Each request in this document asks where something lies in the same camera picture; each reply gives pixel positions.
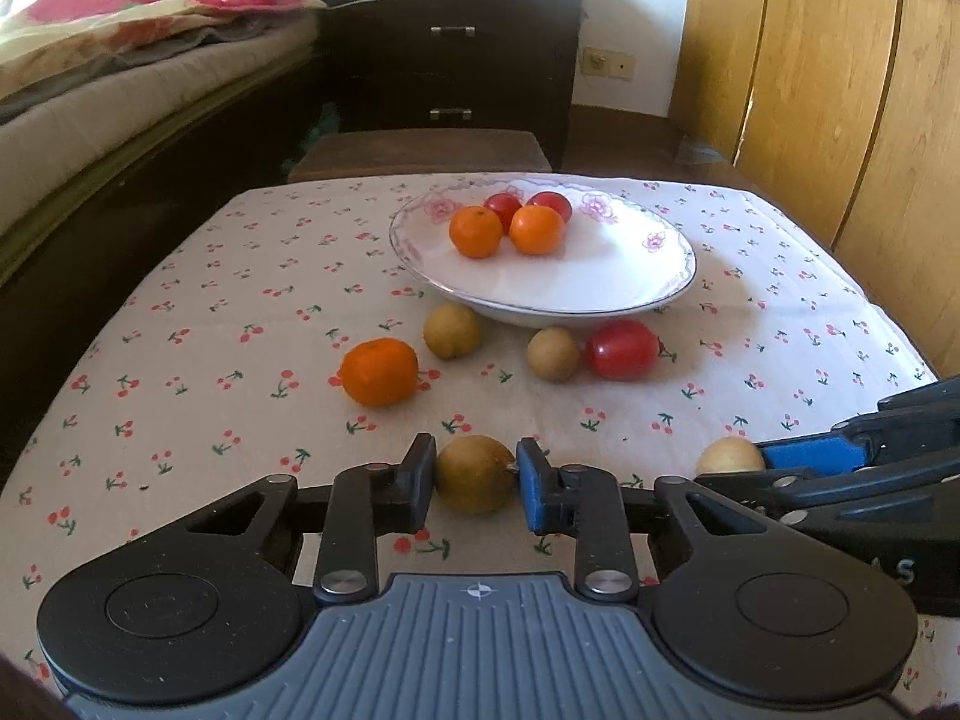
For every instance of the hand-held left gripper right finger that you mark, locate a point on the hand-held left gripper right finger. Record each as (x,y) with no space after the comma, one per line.
(531,487)

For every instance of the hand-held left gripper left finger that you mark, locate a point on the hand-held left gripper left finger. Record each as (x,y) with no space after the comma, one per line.
(424,480)

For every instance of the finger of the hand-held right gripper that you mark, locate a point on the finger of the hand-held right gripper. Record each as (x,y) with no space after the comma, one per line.
(814,456)
(810,493)

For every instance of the orange mandarin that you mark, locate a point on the orange mandarin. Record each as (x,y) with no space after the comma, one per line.
(536,231)
(475,232)
(379,372)

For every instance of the red tomato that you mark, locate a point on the red tomato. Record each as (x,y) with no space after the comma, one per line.
(550,202)
(502,203)
(622,349)

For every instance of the white floral plate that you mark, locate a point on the white floral plate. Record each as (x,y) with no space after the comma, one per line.
(600,270)

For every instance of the cherry print tablecloth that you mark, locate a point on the cherry print tablecloth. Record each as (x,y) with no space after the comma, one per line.
(225,330)

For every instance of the clear plastic wrap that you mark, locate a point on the clear plastic wrap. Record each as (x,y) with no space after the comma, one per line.
(701,151)

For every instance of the brown wooden stool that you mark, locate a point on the brown wooden stool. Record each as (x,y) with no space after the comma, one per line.
(420,154)

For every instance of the teal plastic bag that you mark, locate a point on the teal plastic bag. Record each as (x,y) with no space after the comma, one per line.
(319,131)

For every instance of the light wooden wardrobe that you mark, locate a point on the light wooden wardrobe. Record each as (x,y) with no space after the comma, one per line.
(825,90)

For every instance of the dark wooden nightstand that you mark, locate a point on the dark wooden nightstand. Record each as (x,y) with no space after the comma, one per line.
(517,60)

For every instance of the bed with beige mattress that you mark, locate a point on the bed with beige mattress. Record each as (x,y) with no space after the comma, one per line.
(112,150)

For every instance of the floral patchwork blanket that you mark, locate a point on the floral patchwork blanket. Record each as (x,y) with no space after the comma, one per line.
(112,22)

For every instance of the beige wall socket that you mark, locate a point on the beige wall socket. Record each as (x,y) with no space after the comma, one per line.
(607,64)

